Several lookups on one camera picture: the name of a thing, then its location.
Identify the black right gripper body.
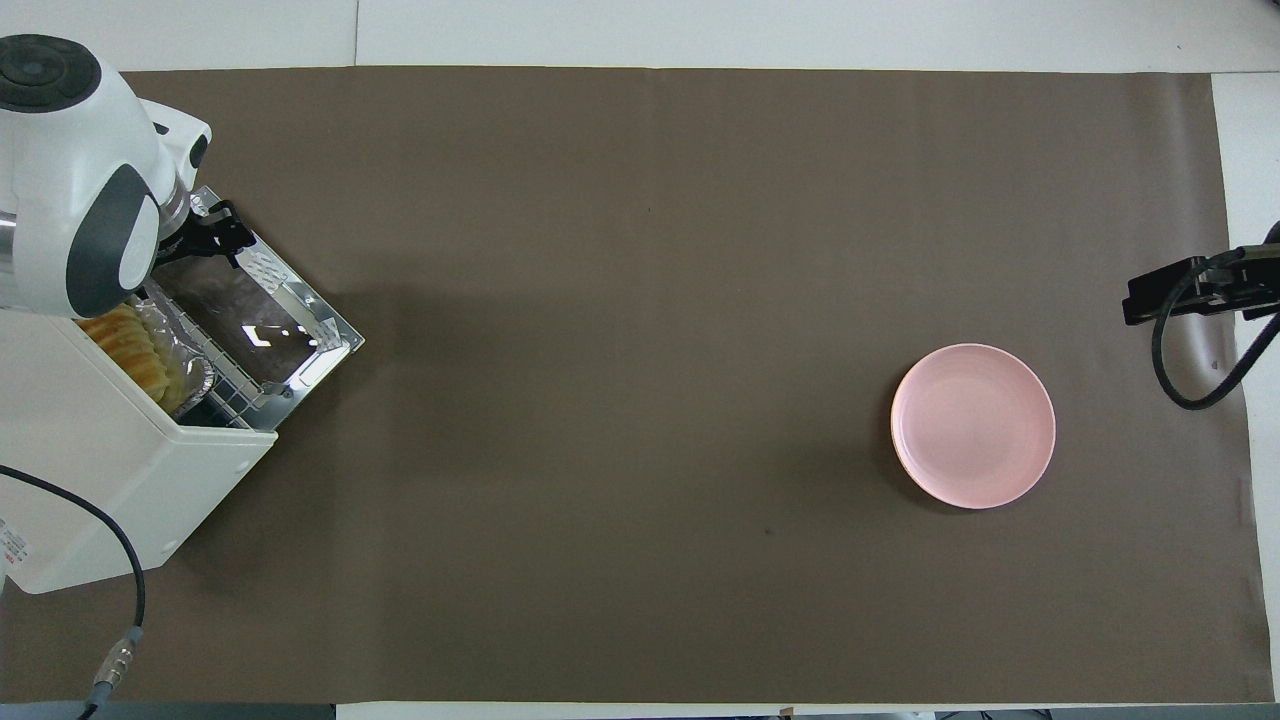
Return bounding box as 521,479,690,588
1200,222,1280,323

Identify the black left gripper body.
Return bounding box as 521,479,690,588
155,200,246,263

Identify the golden sliced bread loaf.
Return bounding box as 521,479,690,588
78,305,187,411

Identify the aluminium foil tray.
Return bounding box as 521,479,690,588
130,285,217,419

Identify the cream toaster oven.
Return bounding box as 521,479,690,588
0,300,279,596

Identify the pink round plate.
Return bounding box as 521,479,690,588
890,343,1057,511

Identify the brown table mat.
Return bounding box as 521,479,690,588
0,65,1276,706

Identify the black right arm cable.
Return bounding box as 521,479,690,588
1150,248,1280,411

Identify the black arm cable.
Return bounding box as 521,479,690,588
1150,248,1280,411
0,463,147,720

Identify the glass oven door metal frame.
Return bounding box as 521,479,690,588
155,185,366,401

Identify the metal oven wire rack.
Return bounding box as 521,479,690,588
178,300,293,433

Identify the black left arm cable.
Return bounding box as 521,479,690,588
0,463,147,720

